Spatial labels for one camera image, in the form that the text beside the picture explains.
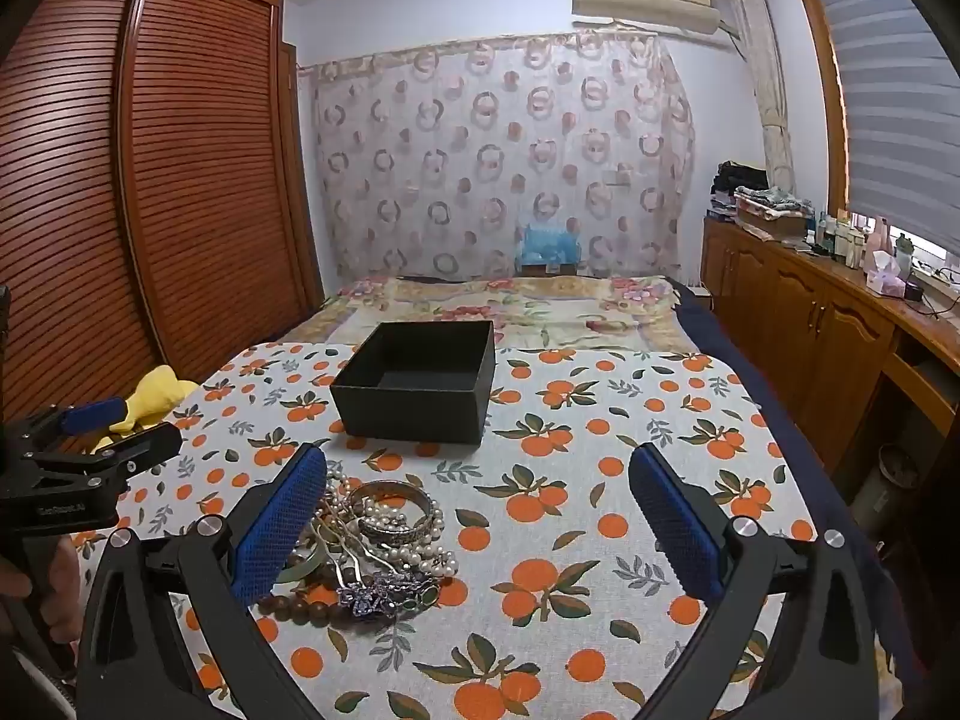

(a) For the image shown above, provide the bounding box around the tied beige curtain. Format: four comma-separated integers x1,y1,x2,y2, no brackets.
720,0,797,192

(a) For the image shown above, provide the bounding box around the grey window blind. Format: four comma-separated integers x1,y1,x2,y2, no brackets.
810,0,960,248

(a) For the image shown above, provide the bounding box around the silver bangle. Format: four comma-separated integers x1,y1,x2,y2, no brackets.
349,480,445,552

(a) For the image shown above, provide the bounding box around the black cardboard box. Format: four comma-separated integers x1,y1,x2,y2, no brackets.
330,320,497,445

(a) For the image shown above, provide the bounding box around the person's left hand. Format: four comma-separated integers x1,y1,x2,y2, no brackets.
0,538,82,650

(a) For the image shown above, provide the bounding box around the purple rhinestone brooch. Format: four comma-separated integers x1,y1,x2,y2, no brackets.
337,570,443,620

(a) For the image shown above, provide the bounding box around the floral bedspread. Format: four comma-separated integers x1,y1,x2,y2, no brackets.
330,274,695,353

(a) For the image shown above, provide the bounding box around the wooden cabinet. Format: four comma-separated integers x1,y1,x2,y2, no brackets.
701,214,960,466

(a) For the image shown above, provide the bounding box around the folded floral cloth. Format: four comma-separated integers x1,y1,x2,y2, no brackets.
735,186,815,222

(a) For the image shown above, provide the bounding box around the dark blue bed sheet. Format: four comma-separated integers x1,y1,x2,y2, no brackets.
667,277,923,691

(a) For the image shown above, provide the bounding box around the pearl necklace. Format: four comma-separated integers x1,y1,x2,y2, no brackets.
360,510,458,578

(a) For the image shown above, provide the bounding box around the pink tissue box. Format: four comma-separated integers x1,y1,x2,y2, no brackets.
864,247,908,297

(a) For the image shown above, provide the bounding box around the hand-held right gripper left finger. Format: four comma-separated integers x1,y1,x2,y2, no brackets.
75,441,329,720

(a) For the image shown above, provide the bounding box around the yellow plush toy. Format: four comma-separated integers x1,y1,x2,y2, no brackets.
90,364,202,455

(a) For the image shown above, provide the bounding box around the orange fruit print cloth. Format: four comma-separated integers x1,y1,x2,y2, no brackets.
71,341,818,720

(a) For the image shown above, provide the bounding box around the brown louvered wardrobe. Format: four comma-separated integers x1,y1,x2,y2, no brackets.
0,0,327,428

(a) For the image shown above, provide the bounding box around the wooden bead bracelet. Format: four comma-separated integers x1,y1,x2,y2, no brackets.
255,562,353,623

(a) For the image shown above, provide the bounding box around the brown cardboard box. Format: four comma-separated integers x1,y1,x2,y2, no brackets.
739,210,807,241

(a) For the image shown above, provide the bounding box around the stack of dark clothes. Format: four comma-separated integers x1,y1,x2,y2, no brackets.
711,160,770,218

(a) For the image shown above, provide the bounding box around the circle print curtain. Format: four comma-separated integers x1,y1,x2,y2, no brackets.
300,30,695,282

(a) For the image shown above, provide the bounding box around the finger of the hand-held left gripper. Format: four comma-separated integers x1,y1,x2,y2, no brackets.
34,424,183,492
7,397,128,451

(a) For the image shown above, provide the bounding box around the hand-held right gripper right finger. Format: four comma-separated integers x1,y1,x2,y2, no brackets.
627,442,878,720

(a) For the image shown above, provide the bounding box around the green jade bangle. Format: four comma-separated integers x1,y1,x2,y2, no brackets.
274,540,331,586

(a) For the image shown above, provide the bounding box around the row of cosmetic bottles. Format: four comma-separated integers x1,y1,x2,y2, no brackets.
814,210,875,269

